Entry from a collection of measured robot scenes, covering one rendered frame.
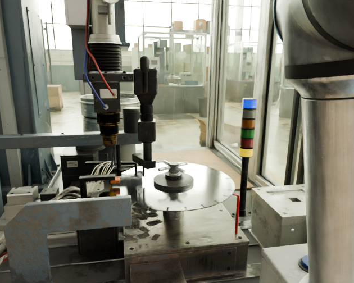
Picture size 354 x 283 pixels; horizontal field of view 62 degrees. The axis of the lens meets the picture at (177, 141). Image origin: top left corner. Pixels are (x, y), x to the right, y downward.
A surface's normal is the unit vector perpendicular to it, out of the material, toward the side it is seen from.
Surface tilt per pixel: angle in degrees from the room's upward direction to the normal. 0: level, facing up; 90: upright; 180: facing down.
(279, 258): 0
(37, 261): 90
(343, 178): 94
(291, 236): 90
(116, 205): 90
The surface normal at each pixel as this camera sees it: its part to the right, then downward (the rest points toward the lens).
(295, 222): 0.18, 0.25
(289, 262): 0.01, -0.97
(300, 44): -0.91, 0.22
